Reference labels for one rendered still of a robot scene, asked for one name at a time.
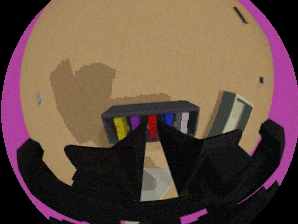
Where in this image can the blue fuse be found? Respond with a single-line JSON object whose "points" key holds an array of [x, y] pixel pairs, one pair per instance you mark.
{"points": [[168, 119]]}

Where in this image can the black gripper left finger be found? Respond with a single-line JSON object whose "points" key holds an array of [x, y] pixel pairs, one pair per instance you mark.
{"points": [[125, 159]]}

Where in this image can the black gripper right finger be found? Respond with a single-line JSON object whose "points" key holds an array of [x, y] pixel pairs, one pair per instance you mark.
{"points": [[186, 153]]}

